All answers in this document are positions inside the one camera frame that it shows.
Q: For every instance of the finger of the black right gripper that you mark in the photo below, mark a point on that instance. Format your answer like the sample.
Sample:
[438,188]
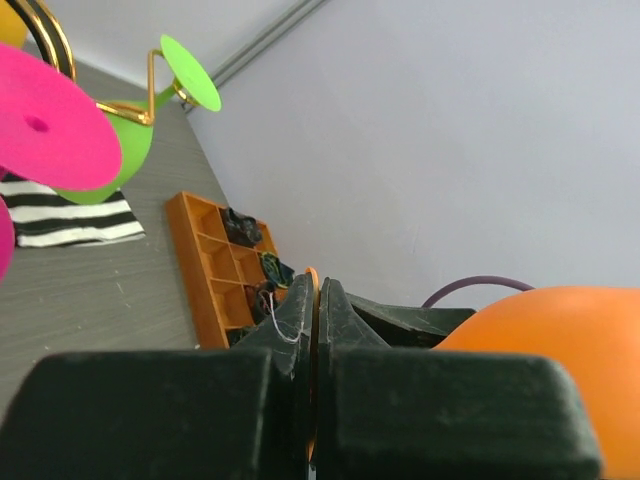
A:
[402,326]

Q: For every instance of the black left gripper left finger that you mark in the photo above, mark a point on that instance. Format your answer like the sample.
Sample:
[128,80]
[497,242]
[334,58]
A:
[237,413]

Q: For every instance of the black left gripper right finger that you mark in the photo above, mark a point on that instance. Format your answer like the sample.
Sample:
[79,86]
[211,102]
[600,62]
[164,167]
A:
[407,413]

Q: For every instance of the orange plastic wine glass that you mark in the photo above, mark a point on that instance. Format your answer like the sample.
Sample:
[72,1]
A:
[591,332]

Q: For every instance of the green plastic wine glass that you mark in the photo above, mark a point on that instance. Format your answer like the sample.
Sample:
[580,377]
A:
[133,122]

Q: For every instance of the pink plastic wine glass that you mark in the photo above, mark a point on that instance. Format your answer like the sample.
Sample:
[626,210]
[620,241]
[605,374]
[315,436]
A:
[52,133]

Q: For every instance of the yellow wine glass cluster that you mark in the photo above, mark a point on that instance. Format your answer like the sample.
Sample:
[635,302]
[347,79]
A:
[13,31]

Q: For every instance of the gold wine glass rack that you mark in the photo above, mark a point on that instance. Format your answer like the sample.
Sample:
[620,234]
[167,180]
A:
[56,51]

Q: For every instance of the rolled dark sock bottom left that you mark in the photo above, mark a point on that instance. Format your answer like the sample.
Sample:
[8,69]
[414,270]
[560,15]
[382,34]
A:
[235,335]

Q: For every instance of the rolled dark sock middle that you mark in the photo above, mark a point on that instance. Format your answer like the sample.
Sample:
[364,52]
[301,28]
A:
[262,298]

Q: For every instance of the orange wooden compartment tray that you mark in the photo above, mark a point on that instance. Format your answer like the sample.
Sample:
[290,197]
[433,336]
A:
[218,275]

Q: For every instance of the rolled dark sock top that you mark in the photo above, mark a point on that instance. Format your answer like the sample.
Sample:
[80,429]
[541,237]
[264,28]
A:
[241,229]

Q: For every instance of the black white striped cloth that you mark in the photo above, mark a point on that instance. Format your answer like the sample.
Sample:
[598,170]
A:
[43,219]

